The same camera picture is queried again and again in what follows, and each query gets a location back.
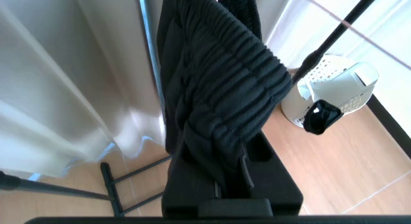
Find beige curtain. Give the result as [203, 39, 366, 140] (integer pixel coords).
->
[0, 0, 411, 180]

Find black clothes rack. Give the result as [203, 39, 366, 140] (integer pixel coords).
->
[0, 0, 383, 218]

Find black sleeveless top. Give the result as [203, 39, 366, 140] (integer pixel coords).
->
[302, 99, 344, 135]

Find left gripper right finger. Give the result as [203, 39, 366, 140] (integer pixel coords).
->
[243, 130, 304, 216]

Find black shorts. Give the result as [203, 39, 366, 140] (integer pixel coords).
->
[156, 0, 293, 199]

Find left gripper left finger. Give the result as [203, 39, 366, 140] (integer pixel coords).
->
[161, 143, 223, 218]

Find white laundry basket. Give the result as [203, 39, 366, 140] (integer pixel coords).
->
[281, 54, 380, 128]

